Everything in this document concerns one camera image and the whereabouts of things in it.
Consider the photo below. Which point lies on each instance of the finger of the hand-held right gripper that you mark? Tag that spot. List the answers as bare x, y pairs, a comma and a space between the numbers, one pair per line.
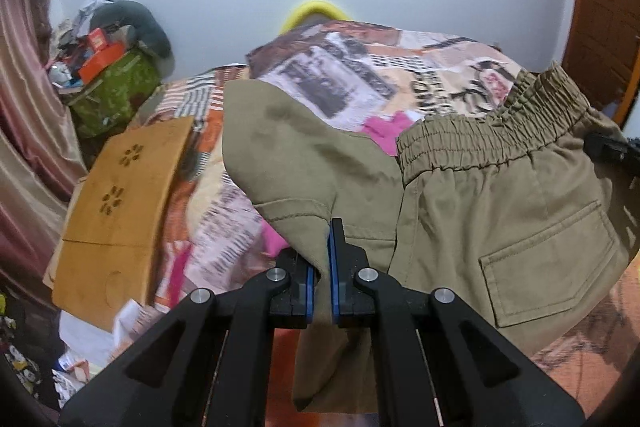
607, 149

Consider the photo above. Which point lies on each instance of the olive green pants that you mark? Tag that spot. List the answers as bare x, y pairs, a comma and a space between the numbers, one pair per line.
480, 207

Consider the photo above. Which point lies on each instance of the crumpled silver plastic bag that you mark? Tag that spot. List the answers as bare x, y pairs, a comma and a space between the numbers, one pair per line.
100, 2

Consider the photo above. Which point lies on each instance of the pink satin curtain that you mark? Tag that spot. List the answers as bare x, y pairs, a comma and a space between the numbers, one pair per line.
30, 132

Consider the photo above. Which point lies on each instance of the wooden lap desk board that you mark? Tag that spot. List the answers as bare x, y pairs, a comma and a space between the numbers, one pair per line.
120, 217

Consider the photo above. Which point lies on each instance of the orange cardboard box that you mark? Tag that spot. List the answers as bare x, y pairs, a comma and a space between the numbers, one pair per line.
100, 62

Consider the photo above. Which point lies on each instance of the grey plush cushion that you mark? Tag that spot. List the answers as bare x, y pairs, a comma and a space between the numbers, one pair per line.
145, 24

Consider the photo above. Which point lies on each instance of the small red box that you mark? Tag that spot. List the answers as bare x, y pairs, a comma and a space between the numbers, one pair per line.
96, 40

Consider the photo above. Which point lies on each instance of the green patterned storage box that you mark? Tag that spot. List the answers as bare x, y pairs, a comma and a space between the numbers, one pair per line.
117, 97

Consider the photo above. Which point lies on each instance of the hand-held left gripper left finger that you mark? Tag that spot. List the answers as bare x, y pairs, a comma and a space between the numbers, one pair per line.
310, 292

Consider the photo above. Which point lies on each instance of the printed newspaper pattern blanket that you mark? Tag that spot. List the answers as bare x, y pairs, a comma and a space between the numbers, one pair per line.
320, 72

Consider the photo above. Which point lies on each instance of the yellow pillow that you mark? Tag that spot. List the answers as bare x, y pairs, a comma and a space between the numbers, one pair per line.
312, 9

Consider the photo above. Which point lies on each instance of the pile of floor clutter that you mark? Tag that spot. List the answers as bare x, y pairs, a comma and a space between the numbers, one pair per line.
45, 357

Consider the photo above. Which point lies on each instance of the brown wooden door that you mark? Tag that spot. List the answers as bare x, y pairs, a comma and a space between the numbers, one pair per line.
600, 7

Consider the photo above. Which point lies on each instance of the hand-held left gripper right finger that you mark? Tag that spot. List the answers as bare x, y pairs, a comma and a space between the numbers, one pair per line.
334, 287

